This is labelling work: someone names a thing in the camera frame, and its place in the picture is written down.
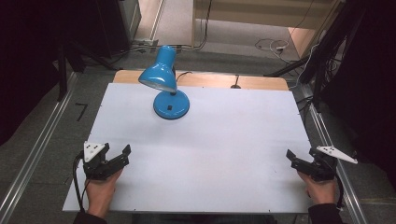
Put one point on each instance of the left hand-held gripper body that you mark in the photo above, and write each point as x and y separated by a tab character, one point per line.
101	168

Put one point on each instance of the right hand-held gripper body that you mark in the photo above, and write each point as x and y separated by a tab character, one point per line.
323	163

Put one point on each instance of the person's left hand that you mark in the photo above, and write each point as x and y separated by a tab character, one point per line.
101	194

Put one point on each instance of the person's right hand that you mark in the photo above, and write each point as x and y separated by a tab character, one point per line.
322	191

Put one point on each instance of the blue desk lamp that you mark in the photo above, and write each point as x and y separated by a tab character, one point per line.
170	107

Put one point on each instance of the black metal stand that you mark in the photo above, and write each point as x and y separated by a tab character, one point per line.
62	74
317	59

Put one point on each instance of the light wooden cabinet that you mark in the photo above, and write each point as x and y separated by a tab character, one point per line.
264	12

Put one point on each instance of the metal floor rail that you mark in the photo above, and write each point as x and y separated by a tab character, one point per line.
37	149
330	146

